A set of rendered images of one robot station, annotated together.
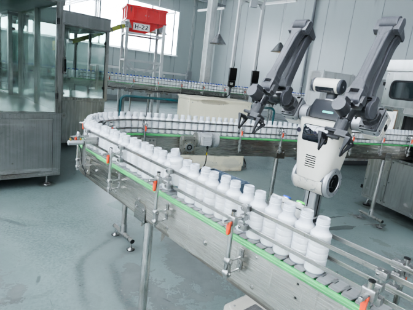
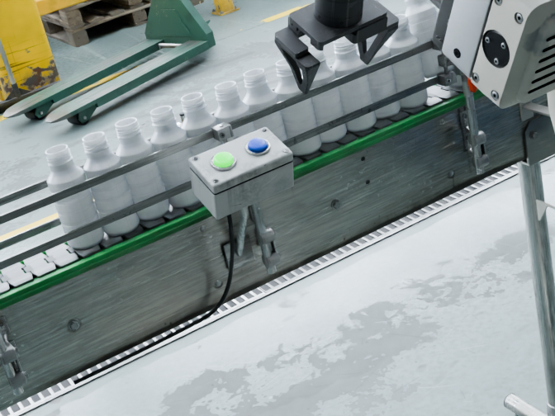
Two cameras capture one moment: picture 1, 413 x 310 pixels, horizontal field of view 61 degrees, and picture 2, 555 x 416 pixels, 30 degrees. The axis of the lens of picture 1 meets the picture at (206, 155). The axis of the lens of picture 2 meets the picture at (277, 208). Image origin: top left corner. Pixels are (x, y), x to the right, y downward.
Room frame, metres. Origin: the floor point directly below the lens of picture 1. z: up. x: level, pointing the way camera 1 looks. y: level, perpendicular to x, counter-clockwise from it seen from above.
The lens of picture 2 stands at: (1.68, -1.71, 1.68)
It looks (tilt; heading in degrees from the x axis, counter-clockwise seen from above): 25 degrees down; 107
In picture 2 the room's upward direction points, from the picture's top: 14 degrees counter-clockwise
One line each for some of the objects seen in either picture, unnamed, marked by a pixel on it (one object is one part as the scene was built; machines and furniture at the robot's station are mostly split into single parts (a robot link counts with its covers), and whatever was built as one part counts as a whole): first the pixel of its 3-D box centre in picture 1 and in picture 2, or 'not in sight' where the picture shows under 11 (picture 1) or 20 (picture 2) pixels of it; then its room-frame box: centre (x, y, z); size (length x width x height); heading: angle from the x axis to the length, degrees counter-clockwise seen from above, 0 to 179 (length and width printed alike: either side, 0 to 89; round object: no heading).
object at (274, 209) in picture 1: (272, 220); (173, 156); (1.07, -0.24, 1.08); 0.06 x 0.06 x 0.17
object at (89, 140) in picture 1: (85, 157); not in sight; (2.03, 0.73, 0.96); 0.23 x 0.10 x 0.27; 132
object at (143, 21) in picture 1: (139, 74); not in sight; (8.19, 1.73, 1.40); 0.92 x 0.72 x 2.80; 114
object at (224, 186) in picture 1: (223, 197); (296, 106); (1.25, -0.08, 1.08); 0.06 x 0.06 x 0.17
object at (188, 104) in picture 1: (210, 133); not in sight; (5.91, -0.02, 0.59); 1.10 x 0.62 x 1.18; 114
